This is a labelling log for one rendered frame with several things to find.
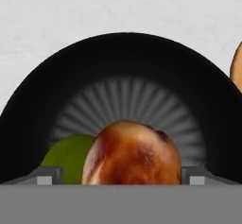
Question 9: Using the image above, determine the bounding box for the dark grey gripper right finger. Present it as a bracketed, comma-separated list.
[181, 165, 238, 186]

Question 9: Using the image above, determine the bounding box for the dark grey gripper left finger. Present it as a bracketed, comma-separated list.
[7, 165, 64, 186]

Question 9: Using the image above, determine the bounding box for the green lime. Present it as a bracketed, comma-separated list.
[40, 134, 96, 185]

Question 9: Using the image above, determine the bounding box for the brown chicken drumstick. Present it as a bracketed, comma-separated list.
[80, 119, 183, 186]

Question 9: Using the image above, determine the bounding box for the black bowl with ribbed base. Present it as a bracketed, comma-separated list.
[0, 32, 242, 185]

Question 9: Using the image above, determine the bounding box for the tan wooden plate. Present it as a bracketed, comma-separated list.
[229, 41, 242, 94]

